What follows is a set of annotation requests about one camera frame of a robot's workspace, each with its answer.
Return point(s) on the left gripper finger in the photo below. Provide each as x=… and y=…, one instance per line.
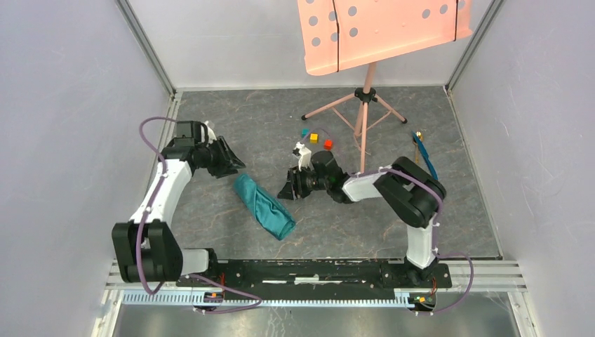
x=223, y=171
x=228, y=156

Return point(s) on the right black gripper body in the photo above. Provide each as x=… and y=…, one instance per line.
x=308, y=181

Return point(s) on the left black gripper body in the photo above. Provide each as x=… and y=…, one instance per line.
x=213, y=157

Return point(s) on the teal cloth napkin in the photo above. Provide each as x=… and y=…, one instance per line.
x=271, y=214

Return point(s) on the blue handled utensil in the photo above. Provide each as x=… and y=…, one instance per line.
x=425, y=157

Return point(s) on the gold spoon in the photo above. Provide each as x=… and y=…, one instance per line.
x=417, y=139

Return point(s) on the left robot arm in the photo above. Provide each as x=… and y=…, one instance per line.
x=145, y=248

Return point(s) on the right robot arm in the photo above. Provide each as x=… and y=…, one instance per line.
x=413, y=194

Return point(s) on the red cube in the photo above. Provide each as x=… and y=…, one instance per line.
x=327, y=144

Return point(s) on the pink music stand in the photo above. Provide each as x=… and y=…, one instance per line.
x=340, y=35

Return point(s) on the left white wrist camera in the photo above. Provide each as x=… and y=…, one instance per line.
x=209, y=135

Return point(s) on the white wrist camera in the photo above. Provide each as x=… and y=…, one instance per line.
x=303, y=155
x=209, y=135

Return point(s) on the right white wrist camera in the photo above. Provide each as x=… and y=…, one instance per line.
x=303, y=155

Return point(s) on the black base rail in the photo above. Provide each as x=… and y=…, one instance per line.
x=326, y=281

